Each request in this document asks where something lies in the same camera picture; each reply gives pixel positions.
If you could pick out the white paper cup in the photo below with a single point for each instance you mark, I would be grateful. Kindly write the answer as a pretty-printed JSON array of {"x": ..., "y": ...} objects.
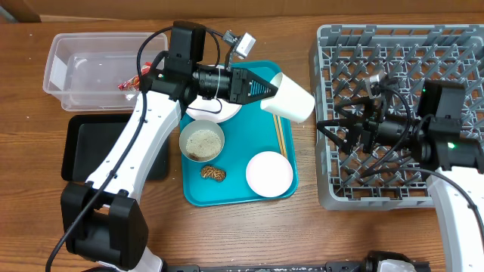
[{"x": 291, "y": 101}]

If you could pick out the grey dishwasher rack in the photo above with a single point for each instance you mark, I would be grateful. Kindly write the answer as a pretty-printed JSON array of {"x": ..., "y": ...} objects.
[{"x": 342, "y": 57}]

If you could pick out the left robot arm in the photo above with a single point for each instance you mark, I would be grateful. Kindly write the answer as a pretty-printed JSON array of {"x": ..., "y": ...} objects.
[{"x": 102, "y": 218}]

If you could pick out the clear plastic waste bin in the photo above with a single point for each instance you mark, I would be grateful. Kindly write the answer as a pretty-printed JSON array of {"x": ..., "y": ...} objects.
[{"x": 84, "y": 69}]

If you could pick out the red snack wrapper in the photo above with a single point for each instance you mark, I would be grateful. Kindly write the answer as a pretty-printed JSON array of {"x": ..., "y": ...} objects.
[{"x": 133, "y": 83}]

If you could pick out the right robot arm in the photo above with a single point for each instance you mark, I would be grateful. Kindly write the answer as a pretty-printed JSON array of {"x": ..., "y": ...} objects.
[{"x": 452, "y": 164}]

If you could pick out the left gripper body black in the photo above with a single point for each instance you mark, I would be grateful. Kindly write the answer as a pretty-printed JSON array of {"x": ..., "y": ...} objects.
[{"x": 237, "y": 84}]

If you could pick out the black rectangular tray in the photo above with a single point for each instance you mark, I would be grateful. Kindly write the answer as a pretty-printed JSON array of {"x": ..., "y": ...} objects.
[{"x": 89, "y": 139}]

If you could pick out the wooden chopstick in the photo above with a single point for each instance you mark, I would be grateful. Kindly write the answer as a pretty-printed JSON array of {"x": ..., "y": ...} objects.
[
  {"x": 276, "y": 127},
  {"x": 281, "y": 136}
]

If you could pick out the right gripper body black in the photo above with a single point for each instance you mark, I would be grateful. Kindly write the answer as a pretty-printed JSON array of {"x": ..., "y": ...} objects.
[{"x": 361, "y": 131}]

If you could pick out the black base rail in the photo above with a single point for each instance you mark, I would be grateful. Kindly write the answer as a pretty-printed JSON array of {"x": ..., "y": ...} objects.
[{"x": 332, "y": 266}]

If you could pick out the brown walnut-like food piece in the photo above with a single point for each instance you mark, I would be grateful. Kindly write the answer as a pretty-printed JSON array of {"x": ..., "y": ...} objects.
[{"x": 211, "y": 172}]

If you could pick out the grey bowl of rice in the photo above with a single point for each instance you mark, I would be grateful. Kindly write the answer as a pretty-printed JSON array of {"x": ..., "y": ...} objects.
[{"x": 201, "y": 140}]

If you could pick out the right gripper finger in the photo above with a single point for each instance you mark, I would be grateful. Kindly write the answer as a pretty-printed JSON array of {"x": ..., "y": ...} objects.
[
  {"x": 341, "y": 143},
  {"x": 340, "y": 108}
]

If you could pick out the small white plate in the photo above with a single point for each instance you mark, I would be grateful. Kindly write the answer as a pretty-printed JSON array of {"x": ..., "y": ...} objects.
[{"x": 269, "y": 174}]

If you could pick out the large white plate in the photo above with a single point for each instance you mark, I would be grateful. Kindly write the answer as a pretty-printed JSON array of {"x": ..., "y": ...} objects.
[{"x": 215, "y": 110}]

